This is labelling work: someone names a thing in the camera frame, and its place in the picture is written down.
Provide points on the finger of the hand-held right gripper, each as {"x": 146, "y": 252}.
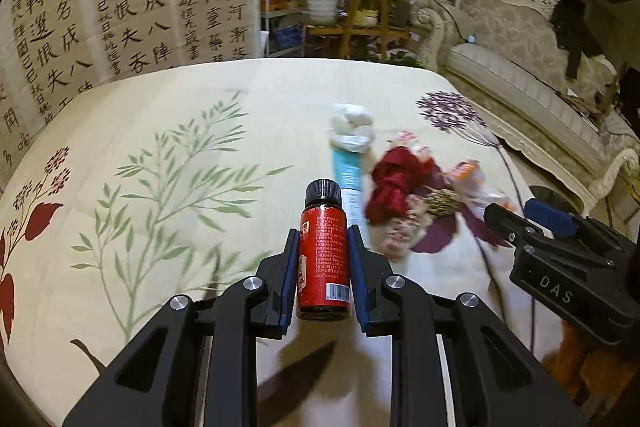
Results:
{"x": 547, "y": 215}
{"x": 505, "y": 222}

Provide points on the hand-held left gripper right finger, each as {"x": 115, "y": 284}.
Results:
{"x": 359, "y": 287}

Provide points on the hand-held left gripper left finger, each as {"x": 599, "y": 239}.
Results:
{"x": 285, "y": 302}

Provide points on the red label glass bottle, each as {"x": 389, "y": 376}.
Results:
{"x": 322, "y": 257}

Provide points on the orange white snack wrapper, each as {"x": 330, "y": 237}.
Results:
{"x": 475, "y": 184}

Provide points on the patterned brown white wrapper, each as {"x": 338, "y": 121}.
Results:
{"x": 415, "y": 222}

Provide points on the orange printed plastic bag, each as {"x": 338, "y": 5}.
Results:
{"x": 590, "y": 362}

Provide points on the teal and white tube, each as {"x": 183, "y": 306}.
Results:
{"x": 347, "y": 177}

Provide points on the small white plastic bottle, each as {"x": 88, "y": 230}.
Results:
{"x": 412, "y": 143}

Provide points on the white tissue wad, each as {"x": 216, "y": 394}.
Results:
{"x": 351, "y": 119}

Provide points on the clutter of papers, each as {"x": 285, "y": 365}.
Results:
{"x": 590, "y": 104}

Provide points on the ornate cream sofa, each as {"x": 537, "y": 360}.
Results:
{"x": 525, "y": 97}

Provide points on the black jacket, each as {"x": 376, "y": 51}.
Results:
{"x": 575, "y": 27}

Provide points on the small green floor plant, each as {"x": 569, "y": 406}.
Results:
{"x": 400, "y": 59}

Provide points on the ornate white armchair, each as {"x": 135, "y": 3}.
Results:
{"x": 425, "y": 27}

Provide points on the floral tablecloth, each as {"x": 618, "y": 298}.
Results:
{"x": 175, "y": 117}

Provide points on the wooden plant stand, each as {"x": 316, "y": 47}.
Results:
{"x": 372, "y": 32}

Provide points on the yellow flower pot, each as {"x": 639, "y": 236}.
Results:
{"x": 368, "y": 18}

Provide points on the white metal rack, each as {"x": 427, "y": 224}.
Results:
{"x": 282, "y": 22}

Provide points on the white flower pot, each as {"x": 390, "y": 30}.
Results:
{"x": 322, "y": 11}

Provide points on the calligraphy wall hanging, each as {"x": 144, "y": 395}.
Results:
{"x": 125, "y": 7}

